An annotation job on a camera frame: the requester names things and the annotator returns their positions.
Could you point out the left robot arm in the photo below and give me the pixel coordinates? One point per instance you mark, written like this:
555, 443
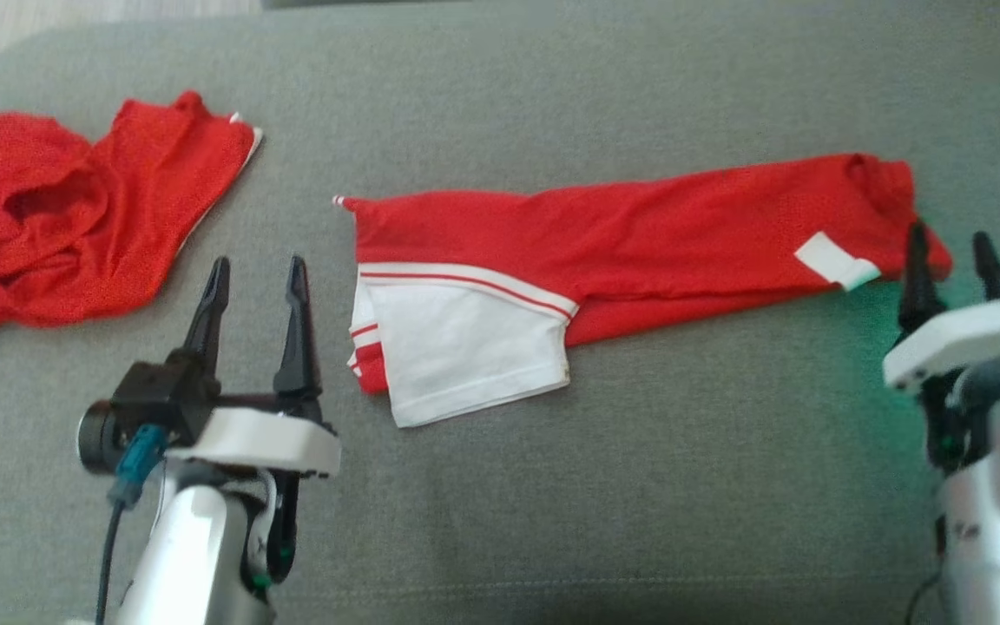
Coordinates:
196, 555

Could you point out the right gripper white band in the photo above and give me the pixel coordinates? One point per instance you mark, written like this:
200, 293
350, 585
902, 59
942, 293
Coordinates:
969, 343

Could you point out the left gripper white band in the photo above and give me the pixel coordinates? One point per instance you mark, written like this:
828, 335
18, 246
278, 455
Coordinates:
257, 443

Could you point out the red white basketball jersey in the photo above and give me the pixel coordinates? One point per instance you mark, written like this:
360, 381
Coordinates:
639, 234

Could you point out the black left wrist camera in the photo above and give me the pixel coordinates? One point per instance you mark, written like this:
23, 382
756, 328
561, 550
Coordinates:
148, 408

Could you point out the red shorts white stripe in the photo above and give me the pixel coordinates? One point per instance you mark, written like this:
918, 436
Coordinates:
75, 217

